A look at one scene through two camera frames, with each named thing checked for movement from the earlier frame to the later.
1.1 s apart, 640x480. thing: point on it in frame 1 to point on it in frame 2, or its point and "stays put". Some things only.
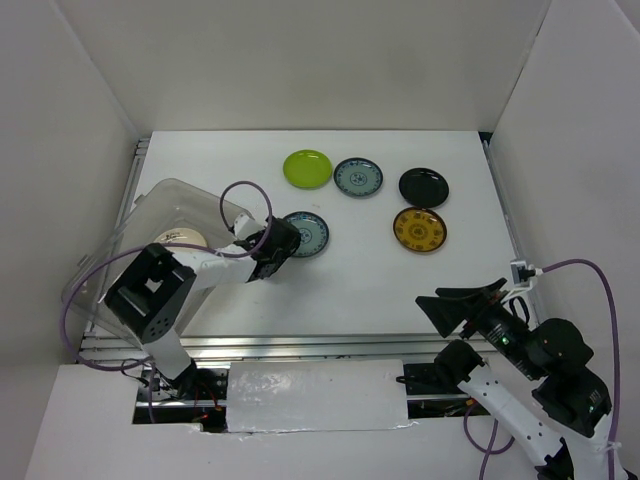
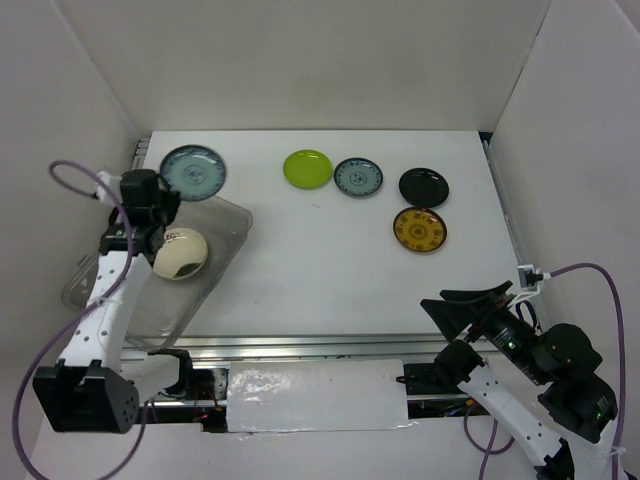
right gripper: (449, 303) stays put
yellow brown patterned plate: (419, 229) stays put
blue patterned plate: (313, 230) to (197, 172)
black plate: (423, 187) stays put
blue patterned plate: (358, 177) stays put
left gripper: (285, 255) to (173, 198)
